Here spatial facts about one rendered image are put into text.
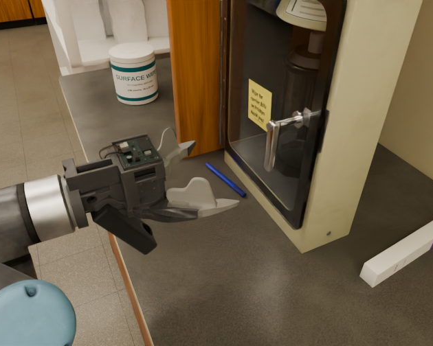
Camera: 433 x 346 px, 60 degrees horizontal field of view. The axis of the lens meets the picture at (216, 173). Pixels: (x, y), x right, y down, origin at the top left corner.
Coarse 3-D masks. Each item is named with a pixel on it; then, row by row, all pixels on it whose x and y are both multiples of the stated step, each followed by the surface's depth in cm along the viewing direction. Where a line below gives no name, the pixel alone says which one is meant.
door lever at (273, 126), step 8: (296, 112) 56; (272, 120) 55; (280, 120) 55; (288, 120) 56; (296, 120) 56; (272, 128) 55; (272, 136) 55; (272, 144) 56; (272, 152) 57; (272, 160) 58; (272, 168) 59
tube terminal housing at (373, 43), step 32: (352, 0) 43; (384, 0) 44; (416, 0) 46; (352, 32) 45; (384, 32) 47; (352, 64) 48; (384, 64) 50; (352, 96) 51; (384, 96) 54; (352, 128) 55; (224, 160) 92; (320, 160) 57; (352, 160) 60; (256, 192) 80; (320, 192) 61; (352, 192) 65; (288, 224) 71; (320, 224) 67
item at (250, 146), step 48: (240, 0) 63; (288, 0) 51; (336, 0) 43; (240, 48) 67; (288, 48) 54; (336, 48) 46; (240, 96) 72; (288, 96) 58; (240, 144) 78; (288, 144) 61; (288, 192) 65
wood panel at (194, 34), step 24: (168, 0) 71; (192, 0) 72; (216, 0) 74; (168, 24) 75; (192, 24) 74; (216, 24) 77; (192, 48) 77; (216, 48) 80; (192, 72) 80; (216, 72) 83; (192, 96) 84; (216, 96) 87; (192, 120) 88; (216, 120) 91; (216, 144) 95
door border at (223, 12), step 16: (224, 0) 68; (224, 16) 70; (224, 32) 71; (224, 48) 73; (224, 64) 75; (224, 80) 77; (224, 96) 79; (224, 112) 81; (224, 128) 84; (224, 144) 86
